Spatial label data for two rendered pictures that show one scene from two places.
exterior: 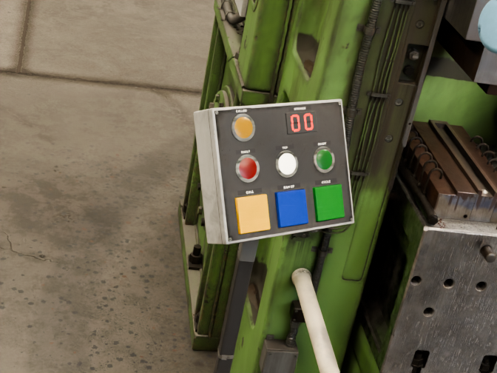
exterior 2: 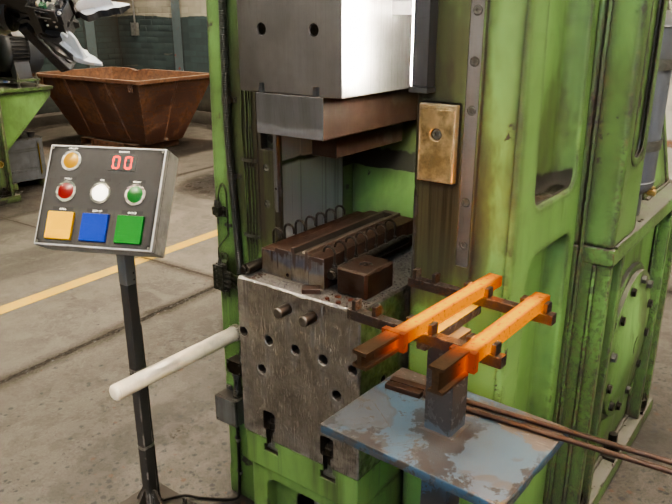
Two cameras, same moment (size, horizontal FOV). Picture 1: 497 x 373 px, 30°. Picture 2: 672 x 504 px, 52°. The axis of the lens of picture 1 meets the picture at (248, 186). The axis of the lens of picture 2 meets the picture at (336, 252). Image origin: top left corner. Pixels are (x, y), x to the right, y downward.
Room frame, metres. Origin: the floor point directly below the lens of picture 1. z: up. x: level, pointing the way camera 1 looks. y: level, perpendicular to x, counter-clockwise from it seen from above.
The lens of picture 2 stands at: (1.09, -1.81, 1.54)
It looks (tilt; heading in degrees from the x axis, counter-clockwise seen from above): 19 degrees down; 49
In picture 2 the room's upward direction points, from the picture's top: straight up
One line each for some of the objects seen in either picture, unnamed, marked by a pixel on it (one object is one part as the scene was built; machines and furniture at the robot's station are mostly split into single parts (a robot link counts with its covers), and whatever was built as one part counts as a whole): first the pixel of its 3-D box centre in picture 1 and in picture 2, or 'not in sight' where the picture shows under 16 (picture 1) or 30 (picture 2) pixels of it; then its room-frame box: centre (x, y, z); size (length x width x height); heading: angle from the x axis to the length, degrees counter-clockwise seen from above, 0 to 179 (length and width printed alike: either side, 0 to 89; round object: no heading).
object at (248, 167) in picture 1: (247, 168); (65, 190); (1.73, 0.01, 1.09); 0.05 x 0.03 x 0.04; 102
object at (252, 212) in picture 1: (251, 214); (60, 225); (1.70, -0.02, 1.01); 0.07 x 0.05 x 0.07; 127
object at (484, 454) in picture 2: not in sight; (444, 429); (2.04, -1.07, 0.75); 0.40 x 0.30 x 0.02; 100
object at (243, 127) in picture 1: (243, 127); (71, 160); (1.77, 0.03, 1.16); 0.05 x 0.03 x 0.04; 102
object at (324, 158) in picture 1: (324, 159); (135, 194); (1.85, -0.15, 1.09); 0.05 x 0.03 x 0.04; 102
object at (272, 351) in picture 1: (278, 357); (232, 406); (2.10, -0.18, 0.36); 0.09 x 0.07 x 0.12; 102
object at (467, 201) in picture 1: (448, 166); (342, 242); (2.26, -0.51, 0.96); 0.42 x 0.20 x 0.09; 12
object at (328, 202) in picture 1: (328, 202); (129, 230); (1.82, -0.18, 1.01); 0.07 x 0.05 x 0.07; 127
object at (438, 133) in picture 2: not in sight; (437, 143); (2.25, -0.83, 1.27); 0.09 x 0.02 x 0.17; 102
